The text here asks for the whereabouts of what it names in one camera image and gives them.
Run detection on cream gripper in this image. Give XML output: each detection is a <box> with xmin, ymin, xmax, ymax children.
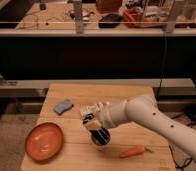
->
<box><xmin>83</xmin><ymin>114</ymin><xmax>110</xmax><ymax>145</ymax></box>

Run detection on white eraser block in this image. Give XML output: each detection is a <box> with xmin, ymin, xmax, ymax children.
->
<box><xmin>80</xmin><ymin>101</ymin><xmax>110</xmax><ymax>118</ymax></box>

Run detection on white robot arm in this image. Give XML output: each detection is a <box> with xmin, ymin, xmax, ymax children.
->
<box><xmin>80</xmin><ymin>94</ymin><xmax>196</xmax><ymax>160</ymax></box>

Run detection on white ceramic cup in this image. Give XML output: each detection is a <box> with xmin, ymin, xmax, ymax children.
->
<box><xmin>90</xmin><ymin>128</ymin><xmax>111</xmax><ymax>148</ymax></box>

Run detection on orange carrot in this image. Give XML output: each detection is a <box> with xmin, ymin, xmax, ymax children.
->
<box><xmin>119</xmin><ymin>145</ymin><xmax>148</xmax><ymax>158</ymax></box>

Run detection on blue sponge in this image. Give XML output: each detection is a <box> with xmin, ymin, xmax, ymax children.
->
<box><xmin>54</xmin><ymin>99</ymin><xmax>74</xmax><ymax>116</ymax></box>

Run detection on orange plate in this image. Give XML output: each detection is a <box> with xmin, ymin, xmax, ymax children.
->
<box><xmin>25</xmin><ymin>122</ymin><xmax>64</xmax><ymax>161</ymax></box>

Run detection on black bowl on bench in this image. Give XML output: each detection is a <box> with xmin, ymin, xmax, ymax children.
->
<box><xmin>98</xmin><ymin>13</ymin><xmax>122</xmax><ymax>28</ymax></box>

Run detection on red box on bench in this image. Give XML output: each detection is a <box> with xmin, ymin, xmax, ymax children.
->
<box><xmin>123</xmin><ymin>9</ymin><xmax>147</xmax><ymax>28</ymax></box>

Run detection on black floor cable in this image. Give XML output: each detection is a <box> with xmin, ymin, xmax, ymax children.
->
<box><xmin>167</xmin><ymin>113</ymin><xmax>196</xmax><ymax>171</ymax></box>

